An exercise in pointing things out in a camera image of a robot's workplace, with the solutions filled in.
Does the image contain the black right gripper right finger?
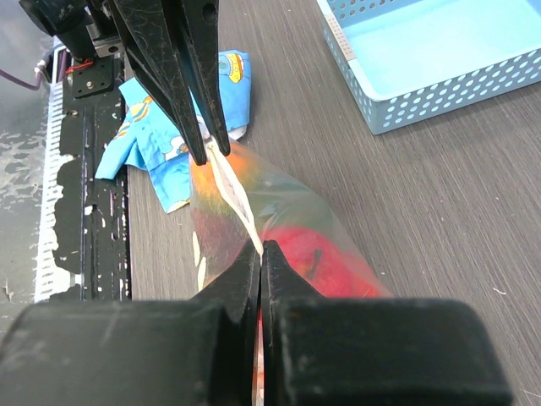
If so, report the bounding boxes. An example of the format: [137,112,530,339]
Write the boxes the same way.
[260,241,514,405]

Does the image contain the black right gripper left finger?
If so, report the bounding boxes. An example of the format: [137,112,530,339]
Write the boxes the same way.
[1,243,260,405]

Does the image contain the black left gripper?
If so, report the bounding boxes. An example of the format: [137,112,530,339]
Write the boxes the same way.
[19,0,207,165]

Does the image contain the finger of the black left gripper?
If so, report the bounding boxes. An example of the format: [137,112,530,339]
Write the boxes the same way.
[180,0,231,156]

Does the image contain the clear polka dot zip bag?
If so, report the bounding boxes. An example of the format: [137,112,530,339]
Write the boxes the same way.
[189,141,389,405]

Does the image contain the red fake apple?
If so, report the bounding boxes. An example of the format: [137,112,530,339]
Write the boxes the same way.
[264,226,392,298]

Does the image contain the orange fake fruit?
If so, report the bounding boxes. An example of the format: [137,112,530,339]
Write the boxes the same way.
[189,145,263,212]

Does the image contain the blue patterned cloth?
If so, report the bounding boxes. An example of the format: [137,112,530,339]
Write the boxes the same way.
[95,50,252,213]

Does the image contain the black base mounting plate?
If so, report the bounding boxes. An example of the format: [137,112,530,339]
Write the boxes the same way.
[51,57,131,301]

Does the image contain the light blue plastic basket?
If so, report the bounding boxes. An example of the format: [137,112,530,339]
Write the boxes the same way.
[319,0,540,134]

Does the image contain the white slotted cable duct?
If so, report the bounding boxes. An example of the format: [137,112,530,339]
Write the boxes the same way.
[32,84,84,304]

